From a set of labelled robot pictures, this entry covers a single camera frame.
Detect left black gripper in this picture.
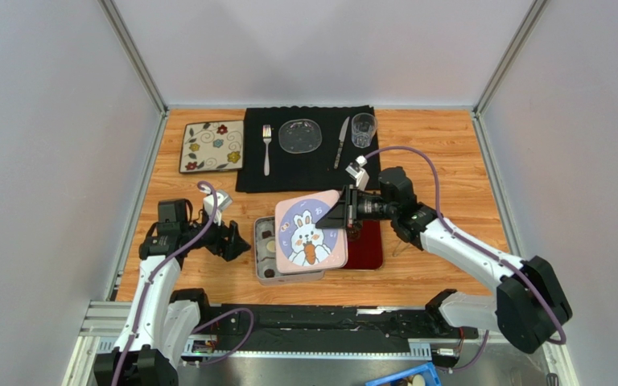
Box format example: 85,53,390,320
180,207,250,261

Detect white shell chocolate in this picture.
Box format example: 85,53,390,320
266,240,276,253

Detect silver chocolate tin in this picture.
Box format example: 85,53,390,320
253,216,325,286

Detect silver tin lid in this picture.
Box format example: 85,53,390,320
274,190,348,274

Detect pink metal tongs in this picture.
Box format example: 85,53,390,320
392,241,410,257

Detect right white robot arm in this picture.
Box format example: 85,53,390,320
316,166,573,354

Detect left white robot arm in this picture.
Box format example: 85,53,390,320
93,191,251,385

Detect red lacquer tray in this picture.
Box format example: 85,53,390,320
342,221,384,270

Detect silver table knife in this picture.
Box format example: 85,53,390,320
333,117,350,170

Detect black cloth placemat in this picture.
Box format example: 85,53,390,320
236,105,379,193

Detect floral square plate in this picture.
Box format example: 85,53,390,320
179,121,244,174

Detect clear glass plate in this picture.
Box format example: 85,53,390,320
278,119,323,154

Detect clear drinking glass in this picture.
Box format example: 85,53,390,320
351,113,378,149

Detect silver fork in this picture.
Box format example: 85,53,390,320
262,125,272,176

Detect blue plastic crate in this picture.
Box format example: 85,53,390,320
365,363,442,386

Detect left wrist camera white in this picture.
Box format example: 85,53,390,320
203,191,233,225

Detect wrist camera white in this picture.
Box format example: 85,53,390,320
203,191,233,225
345,155,369,191

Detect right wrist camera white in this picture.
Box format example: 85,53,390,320
345,155,369,191

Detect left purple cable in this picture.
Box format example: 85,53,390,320
110,180,255,386

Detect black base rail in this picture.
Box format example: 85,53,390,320
182,304,480,359

